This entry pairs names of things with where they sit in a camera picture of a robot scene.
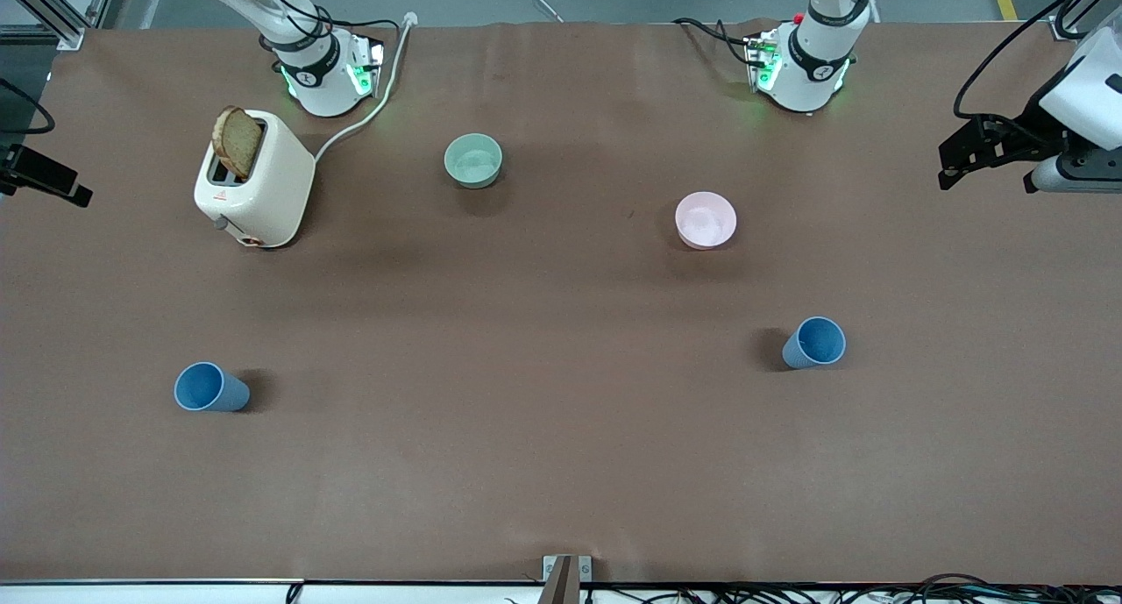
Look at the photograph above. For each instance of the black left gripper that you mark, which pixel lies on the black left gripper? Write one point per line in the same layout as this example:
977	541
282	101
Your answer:
1031	127

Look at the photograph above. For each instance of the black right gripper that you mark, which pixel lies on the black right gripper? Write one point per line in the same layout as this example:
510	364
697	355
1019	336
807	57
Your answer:
35	174

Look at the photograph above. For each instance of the blue plastic cup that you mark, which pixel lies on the blue plastic cup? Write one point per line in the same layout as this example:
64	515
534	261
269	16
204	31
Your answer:
815	343
209	387

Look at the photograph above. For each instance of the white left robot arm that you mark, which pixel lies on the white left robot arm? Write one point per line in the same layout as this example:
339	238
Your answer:
811	78

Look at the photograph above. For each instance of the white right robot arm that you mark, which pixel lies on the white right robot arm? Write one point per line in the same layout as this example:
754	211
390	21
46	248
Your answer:
324	87

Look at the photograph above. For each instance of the brown bread slice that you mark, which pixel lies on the brown bread slice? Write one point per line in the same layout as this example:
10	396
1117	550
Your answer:
237	141

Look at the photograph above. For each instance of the cream white toaster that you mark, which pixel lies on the cream white toaster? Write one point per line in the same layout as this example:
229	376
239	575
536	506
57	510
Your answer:
272	192

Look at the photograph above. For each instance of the pink bowl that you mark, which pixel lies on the pink bowl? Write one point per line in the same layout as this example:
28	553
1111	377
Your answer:
706	220

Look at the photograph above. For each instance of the green bowl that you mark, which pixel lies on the green bowl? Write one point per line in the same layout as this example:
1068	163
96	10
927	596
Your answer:
473	159

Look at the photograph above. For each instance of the brown table cover sheet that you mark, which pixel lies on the brown table cover sheet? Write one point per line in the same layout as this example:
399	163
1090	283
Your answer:
526	464

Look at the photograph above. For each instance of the aluminium frame profile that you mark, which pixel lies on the aluminium frame profile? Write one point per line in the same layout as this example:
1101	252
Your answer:
1059	27
61	25

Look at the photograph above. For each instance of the white table edge rail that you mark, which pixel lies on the white table edge rail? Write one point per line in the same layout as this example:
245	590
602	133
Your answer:
131	593

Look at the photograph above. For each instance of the metal bracket with brown post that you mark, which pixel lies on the metal bracket with brown post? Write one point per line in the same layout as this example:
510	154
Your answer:
565	578

